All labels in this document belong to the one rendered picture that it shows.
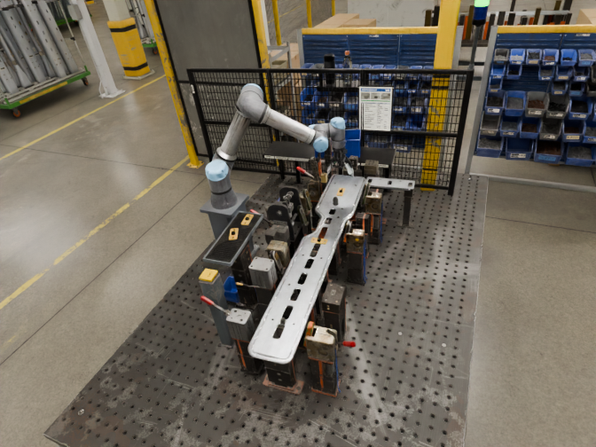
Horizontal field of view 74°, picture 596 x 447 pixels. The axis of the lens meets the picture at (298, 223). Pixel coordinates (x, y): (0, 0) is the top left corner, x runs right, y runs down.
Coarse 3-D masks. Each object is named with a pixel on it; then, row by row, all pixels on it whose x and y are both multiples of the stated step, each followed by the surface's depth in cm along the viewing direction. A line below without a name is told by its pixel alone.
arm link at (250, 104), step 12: (240, 96) 190; (252, 96) 188; (240, 108) 190; (252, 108) 186; (264, 108) 187; (264, 120) 190; (276, 120) 190; (288, 120) 192; (288, 132) 194; (300, 132) 194; (312, 132) 196; (324, 132) 202; (312, 144) 198; (324, 144) 196
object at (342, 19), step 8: (336, 16) 637; (344, 16) 631; (352, 16) 625; (320, 24) 600; (328, 24) 595; (336, 24) 589; (344, 24) 584; (352, 24) 579; (360, 24) 574; (368, 24) 570
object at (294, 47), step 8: (296, 48) 501; (272, 56) 480; (296, 56) 477; (296, 64) 480; (296, 80) 487; (296, 88) 476; (280, 96) 534; (288, 96) 530; (280, 104) 518; (288, 104) 515; (296, 104) 488; (296, 112) 502
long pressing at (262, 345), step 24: (336, 192) 236; (360, 192) 235; (336, 216) 217; (336, 240) 202; (312, 264) 189; (288, 288) 178; (312, 288) 177; (264, 312) 168; (264, 336) 158; (288, 336) 157; (288, 360) 149
